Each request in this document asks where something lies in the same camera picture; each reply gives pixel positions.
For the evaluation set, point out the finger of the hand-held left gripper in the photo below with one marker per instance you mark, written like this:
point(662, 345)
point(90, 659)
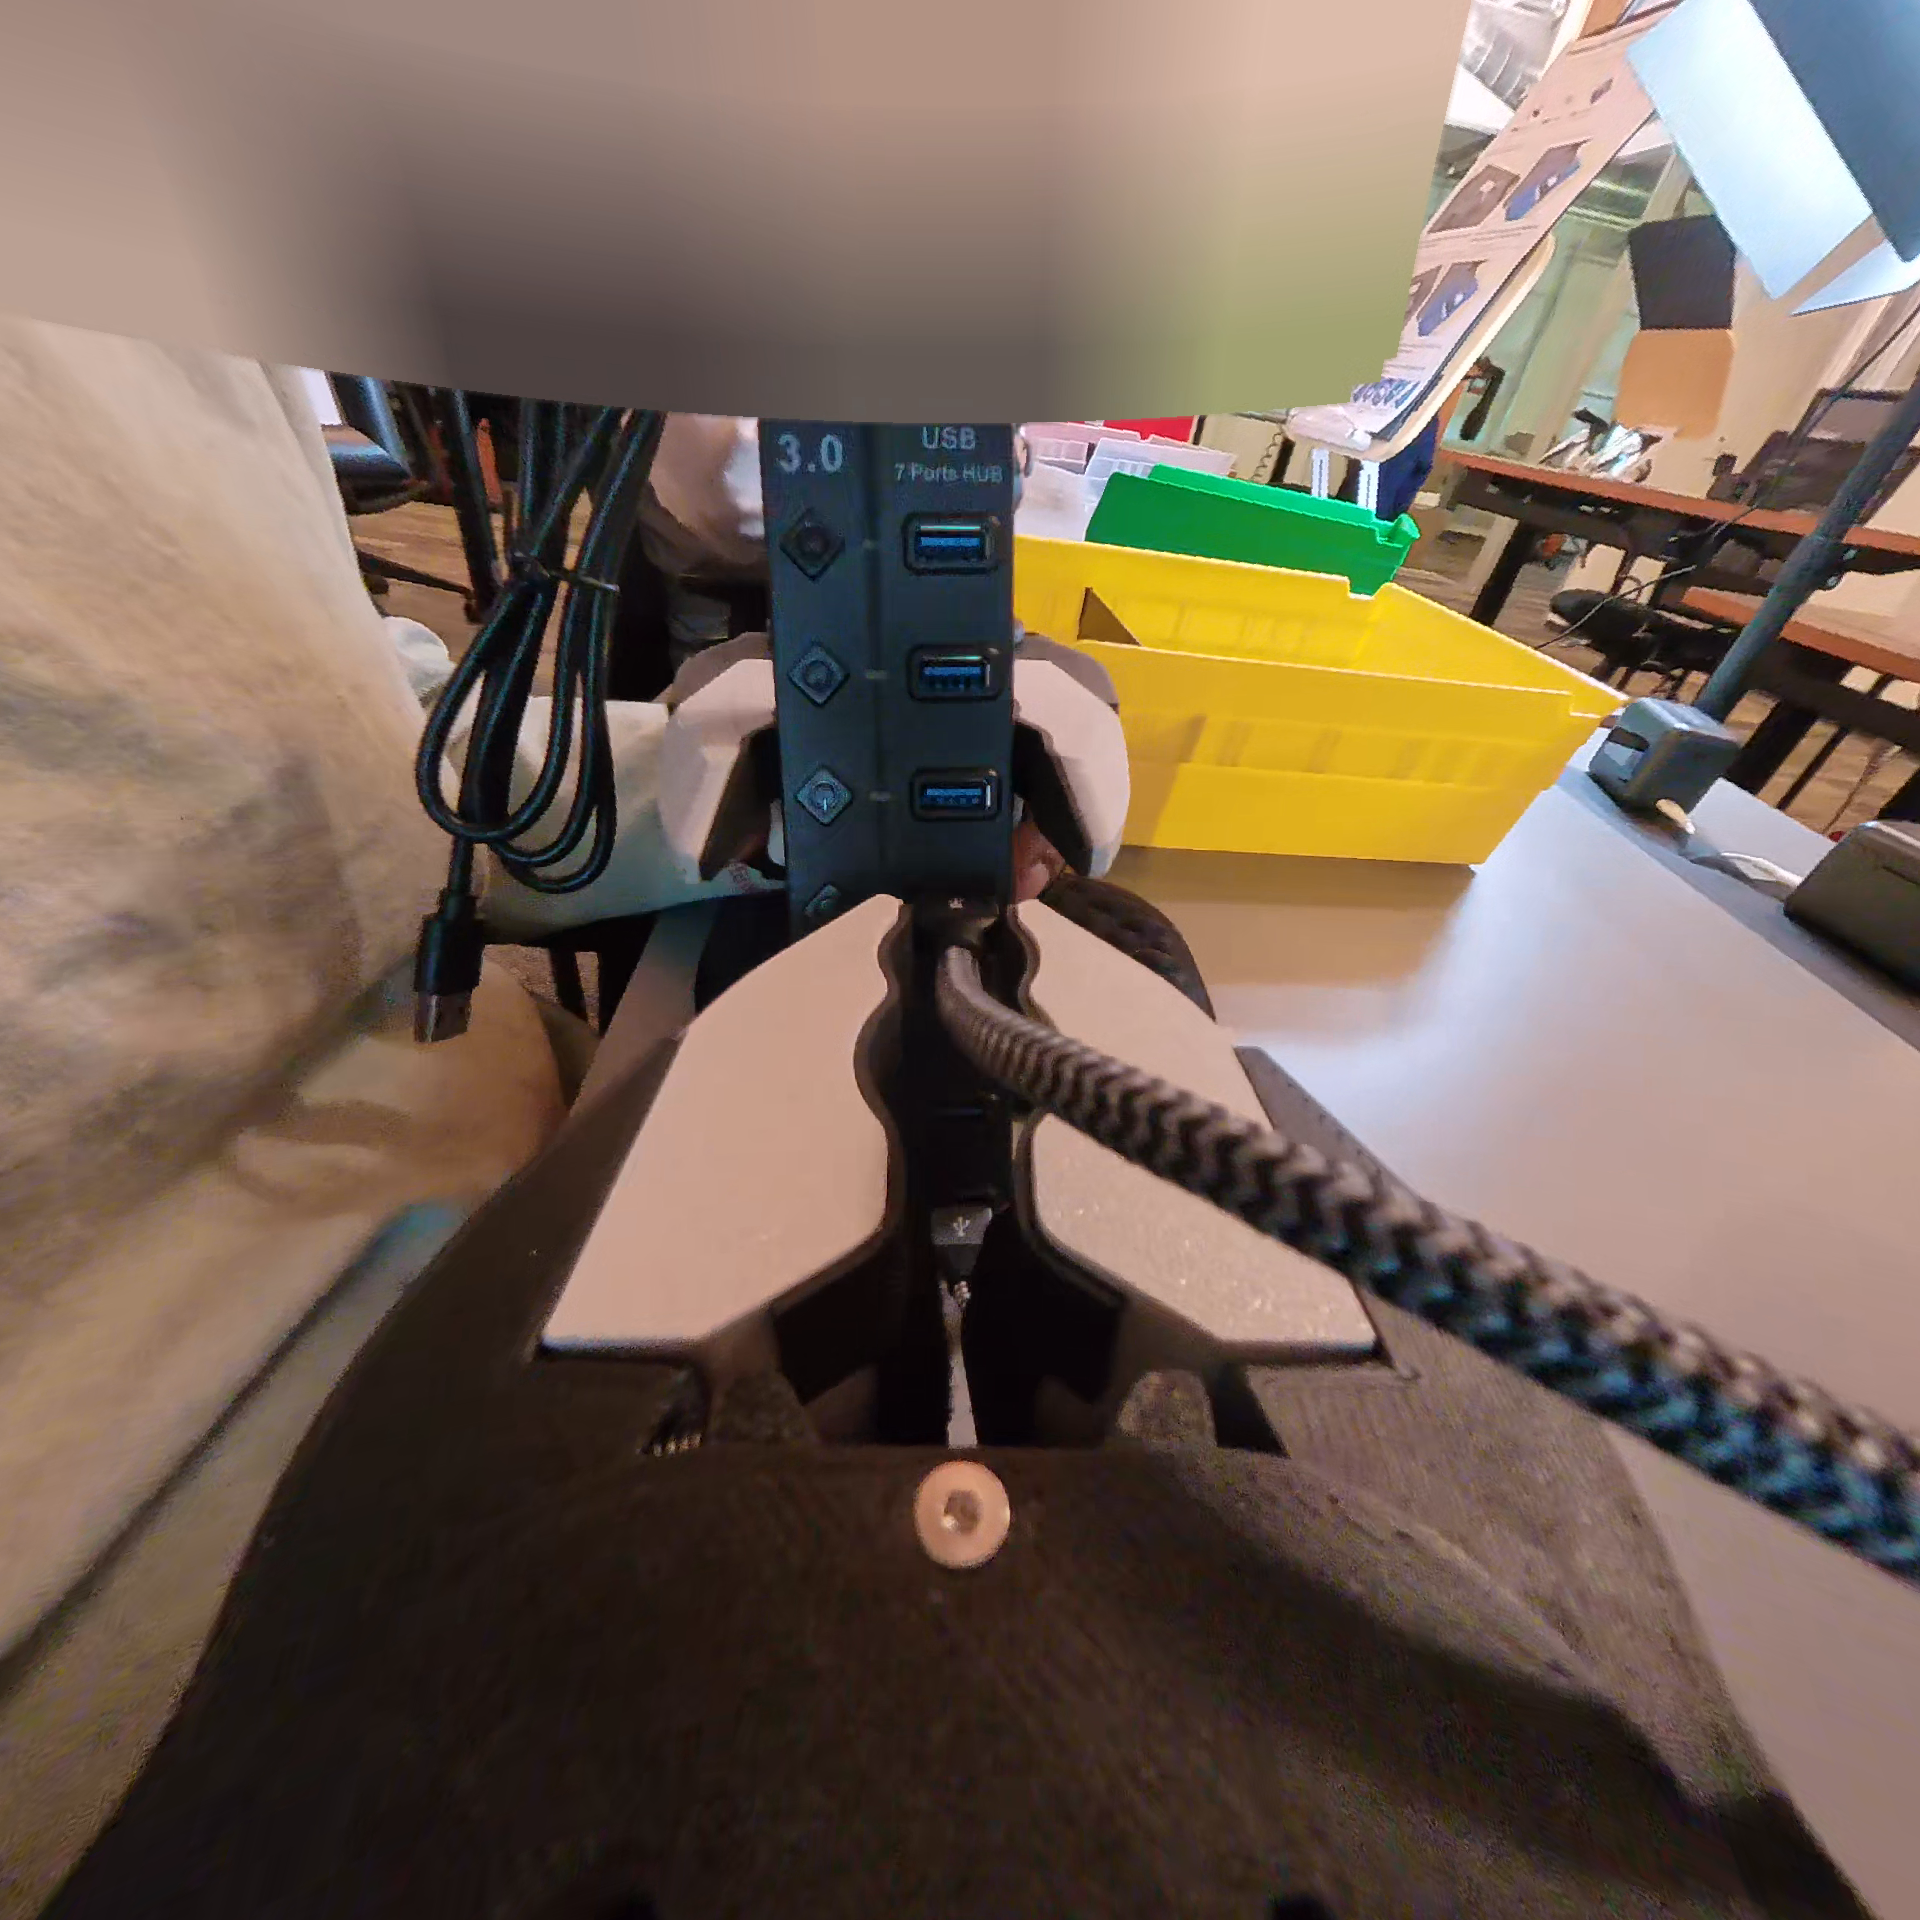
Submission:
point(690, 751)
point(1102, 751)

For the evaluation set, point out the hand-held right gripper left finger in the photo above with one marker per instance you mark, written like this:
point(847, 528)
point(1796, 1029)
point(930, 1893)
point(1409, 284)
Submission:
point(720, 1201)

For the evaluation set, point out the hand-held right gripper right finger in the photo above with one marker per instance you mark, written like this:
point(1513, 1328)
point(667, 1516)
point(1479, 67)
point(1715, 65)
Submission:
point(1170, 1274)

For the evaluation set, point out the black usb hub with switches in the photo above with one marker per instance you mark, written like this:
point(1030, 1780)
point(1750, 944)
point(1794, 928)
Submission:
point(840, 675)

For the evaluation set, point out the yellow plastic bin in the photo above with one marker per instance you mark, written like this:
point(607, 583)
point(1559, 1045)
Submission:
point(1350, 751)

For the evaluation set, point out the person's left hand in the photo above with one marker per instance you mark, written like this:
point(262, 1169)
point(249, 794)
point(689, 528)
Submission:
point(1035, 862)

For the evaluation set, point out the black quilted wrist rest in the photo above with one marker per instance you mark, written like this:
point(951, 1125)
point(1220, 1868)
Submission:
point(1141, 944)

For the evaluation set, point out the green plastic bin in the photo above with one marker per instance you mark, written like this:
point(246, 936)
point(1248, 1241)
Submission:
point(1244, 525)

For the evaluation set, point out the clear plastic bin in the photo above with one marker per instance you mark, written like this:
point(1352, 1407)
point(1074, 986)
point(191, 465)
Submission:
point(1124, 465)

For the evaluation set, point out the black office chair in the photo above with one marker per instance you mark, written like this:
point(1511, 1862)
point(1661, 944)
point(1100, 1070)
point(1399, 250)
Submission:
point(1635, 622)

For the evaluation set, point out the small grey device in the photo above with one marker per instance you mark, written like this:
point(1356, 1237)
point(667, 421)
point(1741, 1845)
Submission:
point(1665, 751)

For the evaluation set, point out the wooden desk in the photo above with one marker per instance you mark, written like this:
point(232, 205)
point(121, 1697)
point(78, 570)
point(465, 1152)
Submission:
point(1651, 494)

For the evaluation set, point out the cardboard sheet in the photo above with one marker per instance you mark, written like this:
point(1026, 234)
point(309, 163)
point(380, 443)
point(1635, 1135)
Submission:
point(1672, 382)

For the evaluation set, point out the instruction poster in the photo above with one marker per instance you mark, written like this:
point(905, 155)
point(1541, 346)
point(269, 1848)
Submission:
point(1500, 194)

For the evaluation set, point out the black light stand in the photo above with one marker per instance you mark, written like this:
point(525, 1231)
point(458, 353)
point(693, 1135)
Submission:
point(1801, 554)

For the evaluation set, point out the dark grey device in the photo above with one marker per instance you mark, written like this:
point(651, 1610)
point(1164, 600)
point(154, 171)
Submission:
point(1868, 900)

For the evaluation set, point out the led light panel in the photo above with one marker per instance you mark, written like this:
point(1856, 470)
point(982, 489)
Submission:
point(1771, 120)

